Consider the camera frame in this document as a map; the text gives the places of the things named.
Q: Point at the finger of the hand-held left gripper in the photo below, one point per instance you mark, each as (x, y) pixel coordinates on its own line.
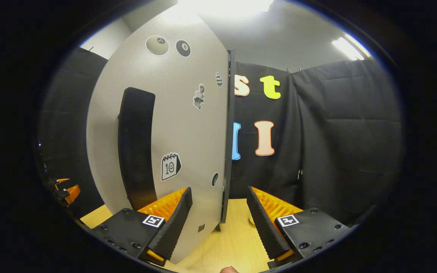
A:
(70, 193)
(61, 181)

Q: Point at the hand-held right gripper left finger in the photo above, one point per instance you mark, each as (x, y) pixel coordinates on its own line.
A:
(175, 227)

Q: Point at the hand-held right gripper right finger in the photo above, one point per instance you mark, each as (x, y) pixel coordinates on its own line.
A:
(264, 227)

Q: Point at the grey cabinet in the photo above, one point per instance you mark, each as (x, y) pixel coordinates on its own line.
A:
(229, 151)

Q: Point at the grey cabinet door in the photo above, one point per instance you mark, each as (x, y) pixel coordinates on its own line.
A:
(188, 132)

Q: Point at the black backdrop cloth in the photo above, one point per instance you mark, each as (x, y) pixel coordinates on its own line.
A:
(347, 144)

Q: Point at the long ceiling light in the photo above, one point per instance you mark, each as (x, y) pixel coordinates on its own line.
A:
(224, 7)

